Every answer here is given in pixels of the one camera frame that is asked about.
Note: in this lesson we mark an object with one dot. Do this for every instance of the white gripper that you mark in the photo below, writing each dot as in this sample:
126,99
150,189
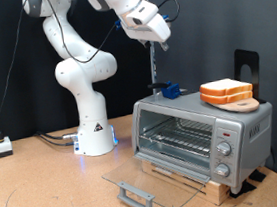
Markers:
149,23

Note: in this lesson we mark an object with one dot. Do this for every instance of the blue small object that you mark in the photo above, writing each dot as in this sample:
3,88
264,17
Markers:
171,91

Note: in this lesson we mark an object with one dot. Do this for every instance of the white bread slice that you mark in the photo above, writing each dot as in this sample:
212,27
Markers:
225,99
225,86

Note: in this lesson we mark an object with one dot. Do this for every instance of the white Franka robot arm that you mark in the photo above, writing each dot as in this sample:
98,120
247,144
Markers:
84,72

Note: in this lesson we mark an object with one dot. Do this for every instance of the silver oven knob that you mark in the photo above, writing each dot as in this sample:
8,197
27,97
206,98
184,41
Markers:
224,148
222,169

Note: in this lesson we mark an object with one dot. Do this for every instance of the silver toaster oven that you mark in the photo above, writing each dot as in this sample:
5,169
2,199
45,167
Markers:
249,131

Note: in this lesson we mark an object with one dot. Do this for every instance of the vertical metal pole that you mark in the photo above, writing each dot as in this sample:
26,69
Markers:
154,68

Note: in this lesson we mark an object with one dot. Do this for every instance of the black metal bookend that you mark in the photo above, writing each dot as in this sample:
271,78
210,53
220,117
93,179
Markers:
240,58

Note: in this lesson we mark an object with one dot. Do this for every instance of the grey backdrop curtain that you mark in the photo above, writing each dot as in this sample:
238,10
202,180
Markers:
235,12

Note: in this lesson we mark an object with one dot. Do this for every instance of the round wooden serving board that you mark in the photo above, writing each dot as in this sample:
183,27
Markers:
243,106

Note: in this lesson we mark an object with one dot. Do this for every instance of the black backdrop curtain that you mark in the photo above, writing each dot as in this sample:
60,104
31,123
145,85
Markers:
28,106

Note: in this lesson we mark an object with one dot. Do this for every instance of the wooden slatted crate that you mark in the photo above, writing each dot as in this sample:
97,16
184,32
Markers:
219,191

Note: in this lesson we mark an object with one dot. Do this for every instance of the black foam pad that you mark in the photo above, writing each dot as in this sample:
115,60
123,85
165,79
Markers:
242,189
258,175

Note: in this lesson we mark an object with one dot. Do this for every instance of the white emergency stop box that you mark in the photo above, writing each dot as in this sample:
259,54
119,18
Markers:
1,146

